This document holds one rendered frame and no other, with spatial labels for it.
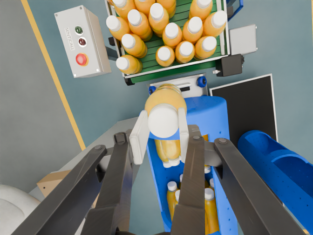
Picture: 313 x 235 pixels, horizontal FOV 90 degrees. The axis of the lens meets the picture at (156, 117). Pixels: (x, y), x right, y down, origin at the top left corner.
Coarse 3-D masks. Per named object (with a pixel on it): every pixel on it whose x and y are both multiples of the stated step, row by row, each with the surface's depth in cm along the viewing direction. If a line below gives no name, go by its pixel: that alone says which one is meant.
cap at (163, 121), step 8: (152, 112) 19; (160, 112) 19; (168, 112) 18; (176, 112) 20; (152, 120) 19; (160, 120) 19; (168, 120) 19; (176, 120) 19; (152, 128) 19; (160, 128) 19; (168, 128) 19; (176, 128) 19; (160, 136) 19; (168, 136) 19
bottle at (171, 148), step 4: (164, 140) 52; (168, 140) 52; (172, 140) 52; (176, 140) 52; (164, 144) 53; (168, 144) 52; (172, 144) 52; (176, 144) 52; (164, 148) 54; (168, 148) 53; (172, 148) 52; (176, 148) 53; (180, 148) 54; (164, 152) 55; (168, 152) 53; (172, 152) 53; (176, 152) 53; (180, 152) 55; (168, 156) 54; (172, 156) 54; (176, 156) 54; (172, 160) 55
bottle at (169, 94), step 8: (160, 88) 27; (168, 88) 25; (176, 88) 30; (152, 96) 23; (160, 96) 22; (168, 96) 22; (176, 96) 23; (152, 104) 22; (160, 104) 20; (168, 104) 20; (176, 104) 21; (184, 104) 23
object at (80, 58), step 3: (78, 54) 50; (81, 54) 50; (78, 57) 50; (81, 57) 50; (84, 57) 50; (78, 60) 51; (81, 60) 50; (84, 60) 50; (78, 63) 51; (81, 63) 51; (84, 63) 51
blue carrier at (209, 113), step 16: (208, 96) 58; (192, 112) 39; (208, 112) 40; (224, 112) 44; (208, 128) 41; (224, 128) 44; (160, 160) 66; (160, 176) 66; (176, 176) 73; (208, 176) 71; (160, 192) 64; (224, 192) 47; (160, 208) 61; (224, 208) 48; (224, 224) 49
